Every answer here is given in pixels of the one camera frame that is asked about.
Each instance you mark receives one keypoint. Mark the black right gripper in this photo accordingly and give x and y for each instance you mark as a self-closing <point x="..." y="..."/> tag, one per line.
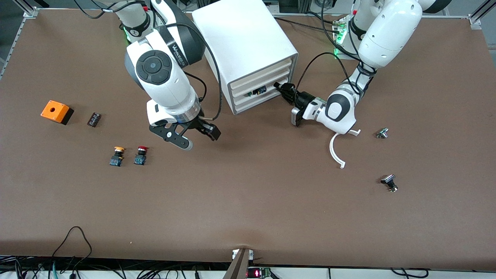
<point x="196" y="124"/>

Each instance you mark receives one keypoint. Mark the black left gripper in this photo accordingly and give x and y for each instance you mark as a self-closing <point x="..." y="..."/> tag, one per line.
<point x="301" y="99"/>

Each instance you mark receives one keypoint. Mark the green push button switch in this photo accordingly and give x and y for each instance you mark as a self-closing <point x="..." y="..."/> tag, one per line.
<point x="257" y="92"/>

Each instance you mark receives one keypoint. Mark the white cabinet drawer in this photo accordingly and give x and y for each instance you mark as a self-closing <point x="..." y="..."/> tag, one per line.
<point x="263" y="75"/>
<point x="240" y="99"/>
<point x="271" y="80"/>
<point x="263" y="99"/>

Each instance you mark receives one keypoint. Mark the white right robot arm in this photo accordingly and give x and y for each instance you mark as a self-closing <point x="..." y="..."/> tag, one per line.
<point x="162" y="77"/>

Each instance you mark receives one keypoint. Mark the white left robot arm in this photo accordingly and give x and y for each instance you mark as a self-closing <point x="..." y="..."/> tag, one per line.
<point x="387" y="35"/>

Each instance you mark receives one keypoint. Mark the white drawer cabinet housing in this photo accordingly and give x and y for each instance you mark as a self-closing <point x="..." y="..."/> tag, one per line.
<point x="248" y="35"/>

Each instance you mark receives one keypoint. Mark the black square push button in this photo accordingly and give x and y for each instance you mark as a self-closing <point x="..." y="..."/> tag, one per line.
<point x="388" y="179"/>

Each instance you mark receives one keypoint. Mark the small silver metal fitting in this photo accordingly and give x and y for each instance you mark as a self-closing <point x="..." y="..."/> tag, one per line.
<point x="382" y="133"/>

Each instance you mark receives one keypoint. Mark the black cylindrical capacitor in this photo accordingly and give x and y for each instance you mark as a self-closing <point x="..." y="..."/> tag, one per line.
<point x="94" y="119"/>

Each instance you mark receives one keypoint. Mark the red LED display module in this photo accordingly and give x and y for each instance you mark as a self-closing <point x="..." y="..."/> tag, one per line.
<point x="256" y="273"/>

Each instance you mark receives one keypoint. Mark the left arm aluminium base plate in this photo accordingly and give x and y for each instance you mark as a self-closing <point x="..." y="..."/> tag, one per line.
<point x="343" y="53"/>

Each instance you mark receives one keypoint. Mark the white curved plastic bracket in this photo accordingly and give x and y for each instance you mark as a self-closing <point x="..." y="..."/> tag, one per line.
<point x="331" y="151"/>

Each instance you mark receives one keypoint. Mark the red push button switch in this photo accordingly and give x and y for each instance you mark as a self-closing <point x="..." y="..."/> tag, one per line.
<point x="140" y="158"/>

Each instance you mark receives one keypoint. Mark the yellow push button switch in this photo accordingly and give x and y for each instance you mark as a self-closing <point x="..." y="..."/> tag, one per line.
<point x="116" y="159"/>

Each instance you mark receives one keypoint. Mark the grey camera stand bracket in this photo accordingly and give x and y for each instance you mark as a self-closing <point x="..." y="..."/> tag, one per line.
<point x="237" y="269"/>

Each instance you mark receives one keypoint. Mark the orange switch enclosure box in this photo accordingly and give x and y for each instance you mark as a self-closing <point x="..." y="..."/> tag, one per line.
<point x="54" y="110"/>

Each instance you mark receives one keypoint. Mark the aluminium table edge rail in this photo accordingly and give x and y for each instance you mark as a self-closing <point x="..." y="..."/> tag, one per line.
<point x="445" y="16"/>

